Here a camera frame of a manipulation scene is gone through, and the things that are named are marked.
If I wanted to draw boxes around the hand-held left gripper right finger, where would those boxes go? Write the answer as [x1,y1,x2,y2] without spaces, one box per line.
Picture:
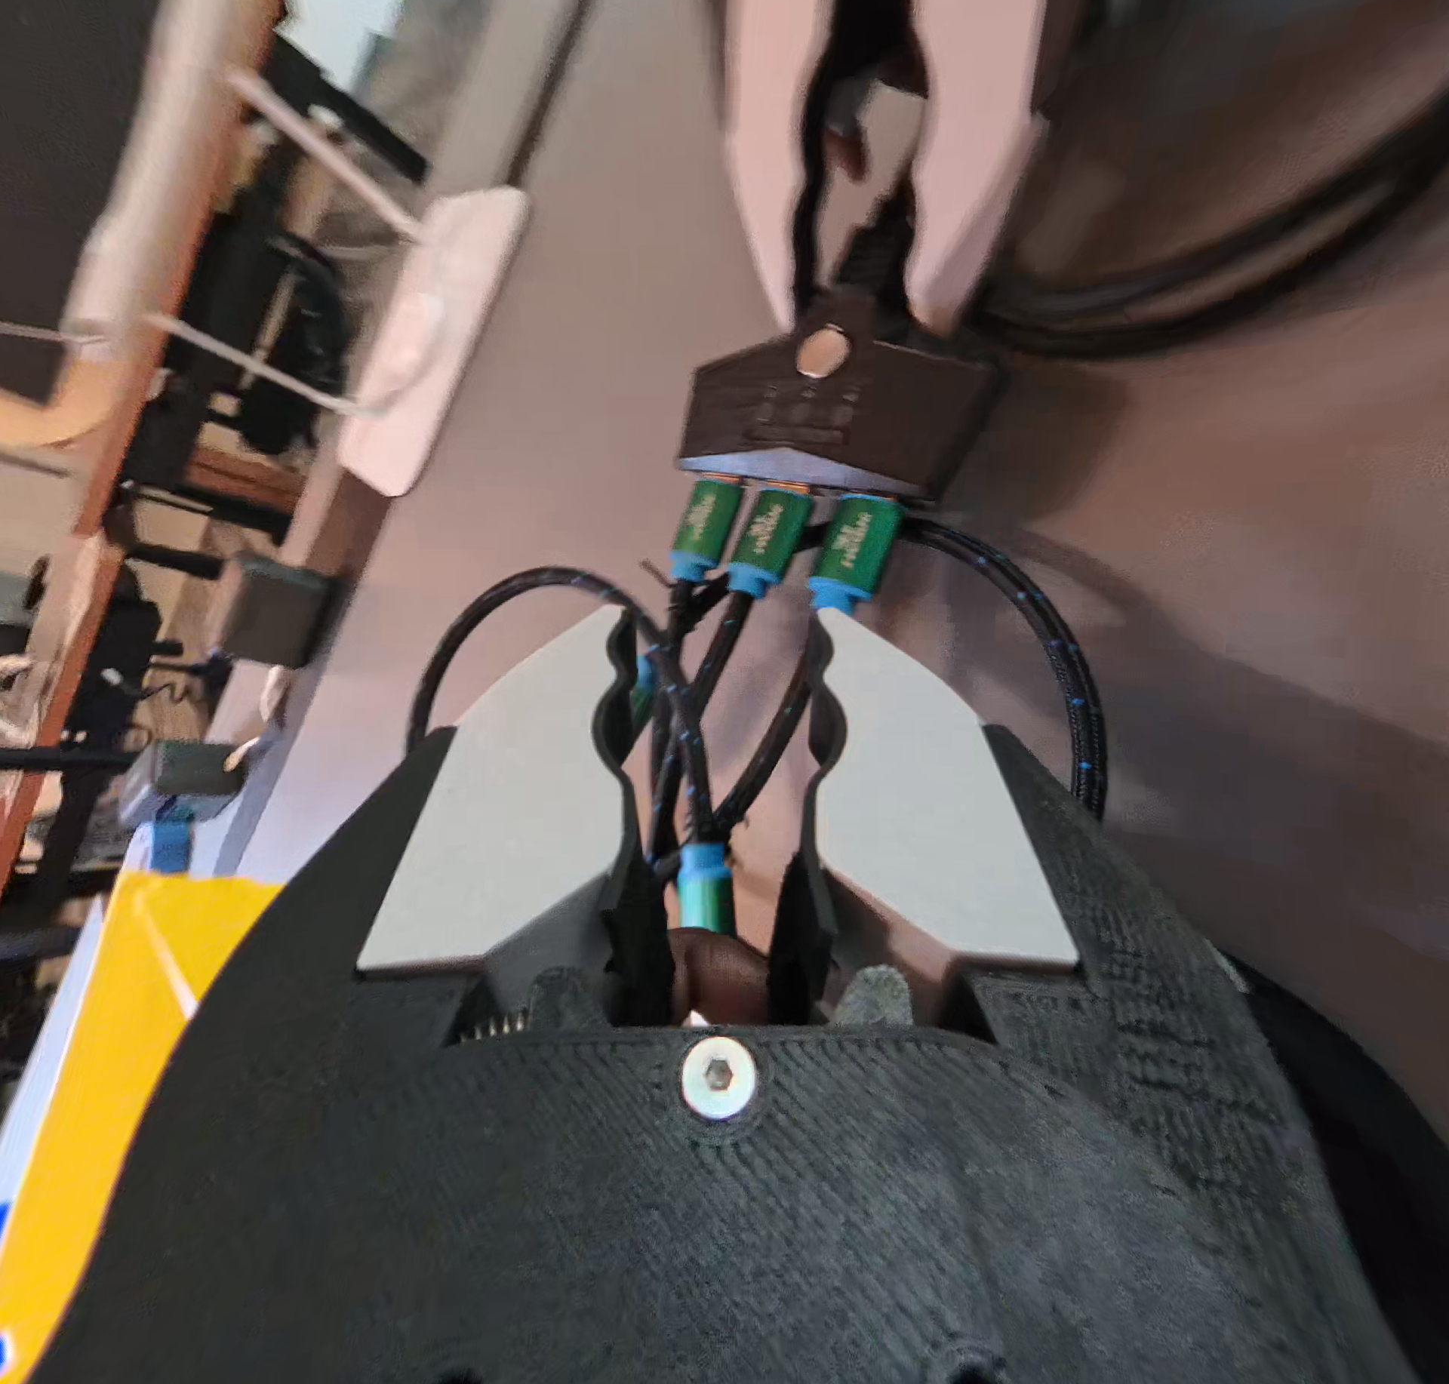
[769,607,1082,1024]

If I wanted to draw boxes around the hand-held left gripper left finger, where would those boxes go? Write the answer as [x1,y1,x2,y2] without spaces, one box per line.
[355,602,681,1024]

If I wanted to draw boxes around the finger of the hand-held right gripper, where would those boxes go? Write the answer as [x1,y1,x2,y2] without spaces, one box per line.
[723,0,841,328]
[904,0,1068,334]

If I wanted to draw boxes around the black video switch box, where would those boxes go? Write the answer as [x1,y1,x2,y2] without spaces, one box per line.
[678,48,1449,504]

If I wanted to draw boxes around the yellow plastic bin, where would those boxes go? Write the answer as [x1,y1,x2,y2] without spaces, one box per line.
[0,868,287,1384]

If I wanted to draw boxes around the person's left hand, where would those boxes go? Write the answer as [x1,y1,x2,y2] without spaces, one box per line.
[667,929,773,1024]

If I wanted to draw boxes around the dark box device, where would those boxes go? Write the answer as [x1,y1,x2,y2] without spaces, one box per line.
[207,551,342,669]

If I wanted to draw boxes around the grey charger block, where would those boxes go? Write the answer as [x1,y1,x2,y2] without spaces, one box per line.
[117,737,251,824]

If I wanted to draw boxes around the wooden desk with black legs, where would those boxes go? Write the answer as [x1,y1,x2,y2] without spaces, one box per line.
[0,0,432,932]

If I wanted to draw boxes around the black panel with white stand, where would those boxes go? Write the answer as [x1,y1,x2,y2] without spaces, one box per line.
[0,0,534,499]

